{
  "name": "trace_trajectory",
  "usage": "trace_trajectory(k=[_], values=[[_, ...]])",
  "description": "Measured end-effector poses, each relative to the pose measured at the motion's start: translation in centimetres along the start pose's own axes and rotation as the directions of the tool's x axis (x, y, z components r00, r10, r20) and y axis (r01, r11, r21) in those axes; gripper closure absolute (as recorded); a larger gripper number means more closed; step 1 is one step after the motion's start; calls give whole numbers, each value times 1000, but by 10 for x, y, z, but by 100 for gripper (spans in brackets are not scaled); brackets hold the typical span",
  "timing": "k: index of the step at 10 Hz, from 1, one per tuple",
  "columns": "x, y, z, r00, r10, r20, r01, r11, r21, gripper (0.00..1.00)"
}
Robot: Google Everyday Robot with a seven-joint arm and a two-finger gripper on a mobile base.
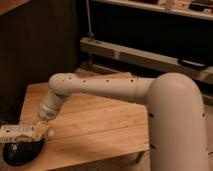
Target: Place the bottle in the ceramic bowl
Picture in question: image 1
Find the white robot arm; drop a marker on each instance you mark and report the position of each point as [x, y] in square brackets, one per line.
[177, 125]

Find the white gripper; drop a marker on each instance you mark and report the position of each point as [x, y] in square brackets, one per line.
[41, 127]

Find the black handle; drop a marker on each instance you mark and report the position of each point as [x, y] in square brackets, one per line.
[192, 65]

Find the wooden shelf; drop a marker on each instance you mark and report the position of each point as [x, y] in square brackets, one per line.
[165, 8]

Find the grey vertical pole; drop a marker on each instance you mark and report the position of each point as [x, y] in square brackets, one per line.
[90, 31]

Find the clear plastic bottle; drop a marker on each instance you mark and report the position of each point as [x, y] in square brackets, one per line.
[20, 133]

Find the wooden table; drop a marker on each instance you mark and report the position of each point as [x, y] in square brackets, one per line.
[90, 128]

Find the black ceramic bowl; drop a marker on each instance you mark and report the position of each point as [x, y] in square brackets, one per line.
[18, 154]

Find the grey metal beam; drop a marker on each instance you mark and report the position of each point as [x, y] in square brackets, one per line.
[144, 59]

